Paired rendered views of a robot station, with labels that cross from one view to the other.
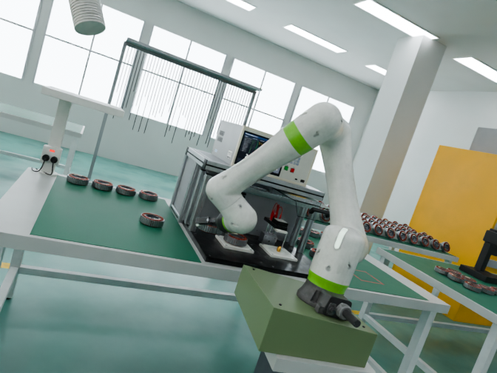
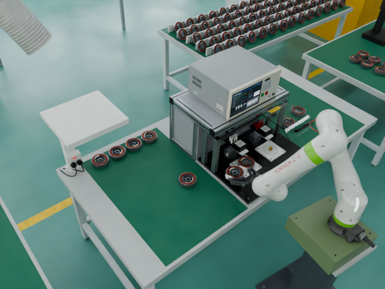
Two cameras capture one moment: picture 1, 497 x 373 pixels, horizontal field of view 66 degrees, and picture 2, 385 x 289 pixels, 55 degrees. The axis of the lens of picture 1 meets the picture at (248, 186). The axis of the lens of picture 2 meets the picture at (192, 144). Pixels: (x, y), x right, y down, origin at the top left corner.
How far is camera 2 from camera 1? 1.51 m
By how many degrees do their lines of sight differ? 39
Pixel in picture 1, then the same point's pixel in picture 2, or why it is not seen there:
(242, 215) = (281, 195)
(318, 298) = (345, 231)
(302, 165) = (272, 85)
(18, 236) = (163, 273)
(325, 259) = (348, 217)
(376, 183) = not seen: outside the picture
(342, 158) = not seen: hidden behind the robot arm
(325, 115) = (340, 148)
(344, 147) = not seen: hidden behind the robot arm
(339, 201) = (341, 166)
